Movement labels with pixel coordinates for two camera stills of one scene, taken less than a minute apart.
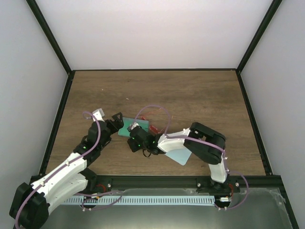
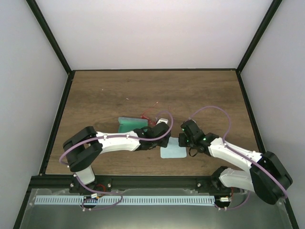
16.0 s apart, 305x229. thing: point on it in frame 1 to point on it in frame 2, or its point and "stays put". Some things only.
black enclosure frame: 240,77 stays put
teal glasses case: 124,131 stays put
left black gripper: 120,123 to 164,142
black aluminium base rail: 234,183 stays put
